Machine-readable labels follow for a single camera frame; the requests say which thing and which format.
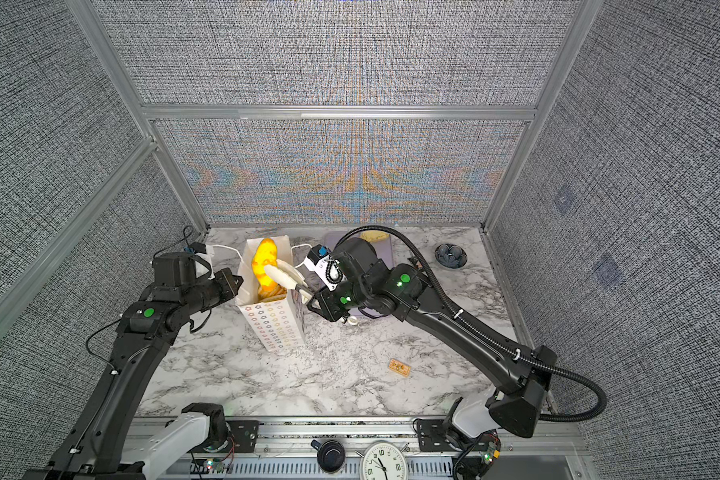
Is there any small orange candy wrapper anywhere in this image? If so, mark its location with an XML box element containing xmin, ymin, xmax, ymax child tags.
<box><xmin>388</xmin><ymin>359</ymin><xmax>412</xmax><ymax>377</ymax></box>

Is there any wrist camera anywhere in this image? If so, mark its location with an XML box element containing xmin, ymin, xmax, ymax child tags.
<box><xmin>151</xmin><ymin>242</ymin><xmax>213</xmax><ymax>288</ymax></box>
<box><xmin>304</xmin><ymin>236</ymin><xmax>385</xmax><ymax>292</ymax></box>

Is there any reddish brown loaf bread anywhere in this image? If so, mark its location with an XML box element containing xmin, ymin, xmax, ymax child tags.
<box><xmin>251</xmin><ymin>238</ymin><xmax>289</xmax><ymax>301</ymax></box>

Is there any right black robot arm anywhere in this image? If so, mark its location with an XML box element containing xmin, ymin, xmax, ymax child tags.
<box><xmin>264</xmin><ymin>257</ymin><xmax>558</xmax><ymax>439</ymax></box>

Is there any black round knob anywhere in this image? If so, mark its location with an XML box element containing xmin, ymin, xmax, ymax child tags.
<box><xmin>311</xmin><ymin>439</ymin><xmax>346</xmax><ymax>474</ymax></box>

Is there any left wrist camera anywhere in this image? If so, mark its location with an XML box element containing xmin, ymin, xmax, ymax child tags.
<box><xmin>151</xmin><ymin>242</ymin><xmax>213</xmax><ymax>288</ymax></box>

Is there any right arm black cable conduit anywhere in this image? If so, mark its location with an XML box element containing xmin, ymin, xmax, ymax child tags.
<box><xmin>332</xmin><ymin>226</ymin><xmax>608</xmax><ymax>423</ymax></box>

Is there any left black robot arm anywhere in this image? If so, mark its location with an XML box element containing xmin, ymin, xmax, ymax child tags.
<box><xmin>23</xmin><ymin>256</ymin><xmax>243</xmax><ymax>479</ymax></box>

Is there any pale crumbly square bread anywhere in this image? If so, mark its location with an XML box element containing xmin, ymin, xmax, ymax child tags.
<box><xmin>360</xmin><ymin>230</ymin><xmax>390</xmax><ymax>243</ymax></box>

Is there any white printed paper bag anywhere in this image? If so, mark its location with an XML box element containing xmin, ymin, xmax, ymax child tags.
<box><xmin>208</xmin><ymin>229</ymin><xmax>306</xmax><ymax>353</ymax></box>

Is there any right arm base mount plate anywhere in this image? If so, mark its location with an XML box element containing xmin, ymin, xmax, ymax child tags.
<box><xmin>412</xmin><ymin>418</ymin><xmax>456</xmax><ymax>453</ymax></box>

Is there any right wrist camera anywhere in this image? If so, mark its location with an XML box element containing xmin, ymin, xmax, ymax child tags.
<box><xmin>304</xmin><ymin>236</ymin><xmax>385</xmax><ymax>292</ymax></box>

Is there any white analog clock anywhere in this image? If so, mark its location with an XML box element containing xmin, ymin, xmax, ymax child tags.
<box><xmin>360</xmin><ymin>441</ymin><xmax>409</xmax><ymax>480</ymax></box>

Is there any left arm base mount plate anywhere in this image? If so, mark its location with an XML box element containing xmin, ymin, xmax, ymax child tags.
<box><xmin>191</xmin><ymin>420</ymin><xmax>260</xmax><ymax>456</ymax></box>

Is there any lavender tray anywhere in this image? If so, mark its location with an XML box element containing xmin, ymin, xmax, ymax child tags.
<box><xmin>322</xmin><ymin>230</ymin><xmax>400</xmax><ymax>319</ymax></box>

